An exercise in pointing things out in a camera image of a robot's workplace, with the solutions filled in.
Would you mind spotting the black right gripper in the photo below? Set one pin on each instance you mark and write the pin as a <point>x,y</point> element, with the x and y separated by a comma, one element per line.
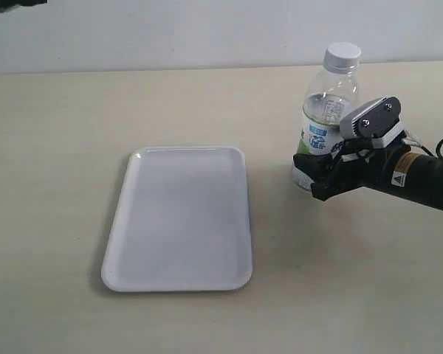
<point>375,170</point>

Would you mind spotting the clear plastic drink bottle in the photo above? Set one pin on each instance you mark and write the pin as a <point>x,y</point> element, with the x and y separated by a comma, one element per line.
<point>331,94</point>

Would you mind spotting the white bottle cap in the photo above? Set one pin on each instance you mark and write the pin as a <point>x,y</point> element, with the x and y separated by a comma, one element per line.
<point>342,56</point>

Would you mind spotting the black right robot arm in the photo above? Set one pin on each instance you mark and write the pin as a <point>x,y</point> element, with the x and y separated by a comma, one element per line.
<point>424,182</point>

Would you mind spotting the white rectangular plastic tray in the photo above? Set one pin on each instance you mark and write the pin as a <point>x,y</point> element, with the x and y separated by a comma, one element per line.
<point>182,222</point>

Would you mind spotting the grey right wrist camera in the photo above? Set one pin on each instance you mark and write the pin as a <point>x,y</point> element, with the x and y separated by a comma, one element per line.
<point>375,123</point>

